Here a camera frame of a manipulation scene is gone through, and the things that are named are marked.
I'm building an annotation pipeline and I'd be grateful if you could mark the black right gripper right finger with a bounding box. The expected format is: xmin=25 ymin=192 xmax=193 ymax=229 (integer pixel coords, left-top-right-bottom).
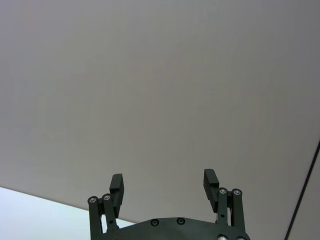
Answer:
xmin=203 ymin=168 xmax=247 ymax=234

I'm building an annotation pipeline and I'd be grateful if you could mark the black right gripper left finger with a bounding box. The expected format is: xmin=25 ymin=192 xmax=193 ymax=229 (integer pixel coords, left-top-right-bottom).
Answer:
xmin=87 ymin=173 xmax=126 ymax=235

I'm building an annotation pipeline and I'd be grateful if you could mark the white table cloth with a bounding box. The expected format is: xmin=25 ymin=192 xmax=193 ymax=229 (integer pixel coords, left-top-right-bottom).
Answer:
xmin=0 ymin=0 xmax=320 ymax=240

